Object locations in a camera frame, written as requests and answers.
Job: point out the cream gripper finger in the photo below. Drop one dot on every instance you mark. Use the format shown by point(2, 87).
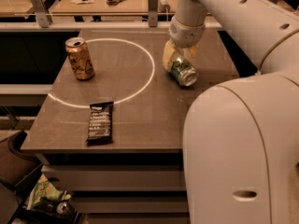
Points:
point(190, 53)
point(171, 54)

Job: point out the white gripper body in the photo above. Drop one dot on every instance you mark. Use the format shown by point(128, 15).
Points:
point(186, 33)

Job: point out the green soda can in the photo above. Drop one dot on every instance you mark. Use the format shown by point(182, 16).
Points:
point(183, 71)

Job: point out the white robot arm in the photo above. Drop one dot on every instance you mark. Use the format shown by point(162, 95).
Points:
point(241, 137)

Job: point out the gold soda can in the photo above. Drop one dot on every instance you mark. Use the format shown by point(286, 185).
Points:
point(79, 58)

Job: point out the can in floor bin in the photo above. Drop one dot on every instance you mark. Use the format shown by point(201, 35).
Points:
point(64, 209)

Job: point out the white power strip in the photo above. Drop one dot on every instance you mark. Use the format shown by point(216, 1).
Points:
point(163, 6)

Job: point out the scissors on back desk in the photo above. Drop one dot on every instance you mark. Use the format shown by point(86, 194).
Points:
point(114, 2)

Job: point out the black snack bar wrapper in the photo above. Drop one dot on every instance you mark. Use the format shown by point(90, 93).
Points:
point(100, 123)

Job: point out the grey drawer cabinet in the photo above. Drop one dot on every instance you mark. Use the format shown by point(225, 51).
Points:
point(124, 188)

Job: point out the green chip bag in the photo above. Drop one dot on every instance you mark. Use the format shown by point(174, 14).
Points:
point(45, 193)

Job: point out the dark round chair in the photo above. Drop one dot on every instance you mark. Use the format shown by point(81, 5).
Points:
point(14, 148)

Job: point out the grey metal bracket centre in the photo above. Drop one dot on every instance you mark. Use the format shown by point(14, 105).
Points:
point(153, 12)

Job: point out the grey metal bracket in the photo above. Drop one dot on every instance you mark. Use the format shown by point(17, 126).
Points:
point(153, 12)
point(43, 17)

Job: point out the grey metal bracket left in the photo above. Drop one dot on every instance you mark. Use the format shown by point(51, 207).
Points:
point(43, 17)

